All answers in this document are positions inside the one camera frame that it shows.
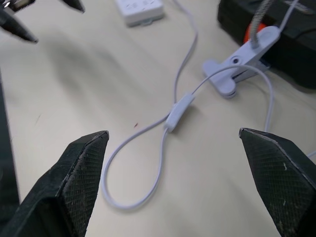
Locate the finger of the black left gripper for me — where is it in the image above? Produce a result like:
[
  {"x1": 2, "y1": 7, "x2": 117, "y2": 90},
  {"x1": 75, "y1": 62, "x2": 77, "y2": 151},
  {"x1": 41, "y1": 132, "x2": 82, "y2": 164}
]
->
[
  {"x1": 61, "y1": 0, "x2": 86, "y2": 13},
  {"x1": 0, "y1": 9, "x2": 40, "y2": 44}
]

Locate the orange case latch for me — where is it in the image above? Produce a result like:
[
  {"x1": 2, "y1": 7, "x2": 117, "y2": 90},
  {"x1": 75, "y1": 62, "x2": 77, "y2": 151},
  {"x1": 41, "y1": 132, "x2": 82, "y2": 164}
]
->
[{"x1": 242, "y1": 23, "x2": 267, "y2": 46}]

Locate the white clip desk lamp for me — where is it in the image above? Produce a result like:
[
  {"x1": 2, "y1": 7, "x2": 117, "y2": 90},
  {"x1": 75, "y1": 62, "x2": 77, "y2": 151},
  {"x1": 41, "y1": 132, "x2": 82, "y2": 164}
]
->
[{"x1": 202, "y1": 0, "x2": 281, "y2": 100}]

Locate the white power strip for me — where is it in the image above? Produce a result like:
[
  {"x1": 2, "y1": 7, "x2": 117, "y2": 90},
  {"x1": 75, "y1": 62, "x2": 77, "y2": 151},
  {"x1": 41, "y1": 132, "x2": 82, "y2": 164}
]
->
[{"x1": 114, "y1": 0, "x2": 165, "y2": 28}]

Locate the white inline cord switch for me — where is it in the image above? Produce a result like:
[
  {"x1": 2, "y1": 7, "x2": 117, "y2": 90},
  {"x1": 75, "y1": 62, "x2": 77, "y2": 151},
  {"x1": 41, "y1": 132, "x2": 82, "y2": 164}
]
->
[{"x1": 164, "y1": 92, "x2": 196, "y2": 133}]

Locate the white lamp cord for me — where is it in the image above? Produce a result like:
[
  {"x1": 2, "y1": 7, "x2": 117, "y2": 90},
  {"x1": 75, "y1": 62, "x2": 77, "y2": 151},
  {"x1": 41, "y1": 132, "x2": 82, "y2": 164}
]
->
[{"x1": 99, "y1": 0, "x2": 316, "y2": 210}]

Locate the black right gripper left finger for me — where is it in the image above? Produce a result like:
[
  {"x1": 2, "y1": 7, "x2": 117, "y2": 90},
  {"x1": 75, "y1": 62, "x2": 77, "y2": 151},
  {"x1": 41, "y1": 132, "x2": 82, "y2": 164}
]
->
[{"x1": 0, "y1": 130, "x2": 110, "y2": 237}]

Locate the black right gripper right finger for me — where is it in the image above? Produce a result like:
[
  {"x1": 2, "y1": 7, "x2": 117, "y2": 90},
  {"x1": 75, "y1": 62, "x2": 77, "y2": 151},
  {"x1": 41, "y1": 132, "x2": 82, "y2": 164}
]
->
[{"x1": 238, "y1": 127, "x2": 316, "y2": 237}]

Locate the black plastic case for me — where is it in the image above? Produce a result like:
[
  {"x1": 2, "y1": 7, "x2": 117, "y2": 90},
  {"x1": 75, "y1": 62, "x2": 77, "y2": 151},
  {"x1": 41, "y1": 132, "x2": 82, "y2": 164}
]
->
[{"x1": 216, "y1": 0, "x2": 316, "y2": 87}]

